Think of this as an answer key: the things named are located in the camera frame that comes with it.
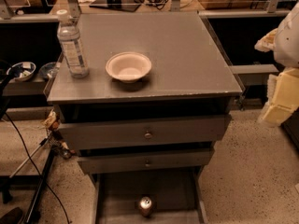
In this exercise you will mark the white paper bowl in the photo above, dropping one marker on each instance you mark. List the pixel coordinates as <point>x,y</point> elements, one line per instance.
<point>128,67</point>

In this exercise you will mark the blue grey bowl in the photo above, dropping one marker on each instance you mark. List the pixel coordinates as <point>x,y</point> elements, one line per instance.
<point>49,70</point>

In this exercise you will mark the black monitor stand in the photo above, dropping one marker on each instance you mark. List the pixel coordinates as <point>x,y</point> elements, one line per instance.
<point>120,5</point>

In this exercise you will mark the red coke can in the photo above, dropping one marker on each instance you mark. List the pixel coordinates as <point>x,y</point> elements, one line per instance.
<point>145,206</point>

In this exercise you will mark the grey middle drawer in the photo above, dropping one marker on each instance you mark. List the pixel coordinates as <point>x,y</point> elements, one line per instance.
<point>145,161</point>

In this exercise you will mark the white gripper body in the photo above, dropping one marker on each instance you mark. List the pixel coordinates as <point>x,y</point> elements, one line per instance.
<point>288,44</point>

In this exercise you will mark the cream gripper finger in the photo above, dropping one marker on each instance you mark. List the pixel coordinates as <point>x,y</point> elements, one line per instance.
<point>273,116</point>
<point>267,42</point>

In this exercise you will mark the clear plastic water bottle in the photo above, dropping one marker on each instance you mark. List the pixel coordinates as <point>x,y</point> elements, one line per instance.
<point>70,41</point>

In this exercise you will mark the black metal stand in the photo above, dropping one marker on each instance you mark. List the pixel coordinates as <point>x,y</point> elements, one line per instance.
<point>37,183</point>

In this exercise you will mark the grey drawer cabinet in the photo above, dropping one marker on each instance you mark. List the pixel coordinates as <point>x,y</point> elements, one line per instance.
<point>189,76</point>

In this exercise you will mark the white bowl with items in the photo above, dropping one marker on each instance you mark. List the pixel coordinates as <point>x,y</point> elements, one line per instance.
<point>22,71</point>

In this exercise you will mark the grey top drawer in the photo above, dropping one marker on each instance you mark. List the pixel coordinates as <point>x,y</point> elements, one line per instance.
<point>144,132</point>

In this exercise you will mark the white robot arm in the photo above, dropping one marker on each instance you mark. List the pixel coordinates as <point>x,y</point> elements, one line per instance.
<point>286,50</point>

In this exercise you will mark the grey side shelf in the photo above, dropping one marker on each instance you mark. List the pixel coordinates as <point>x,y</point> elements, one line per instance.
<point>254,74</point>

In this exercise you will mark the grey open bottom drawer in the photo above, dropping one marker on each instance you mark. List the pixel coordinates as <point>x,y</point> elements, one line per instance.
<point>175,194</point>

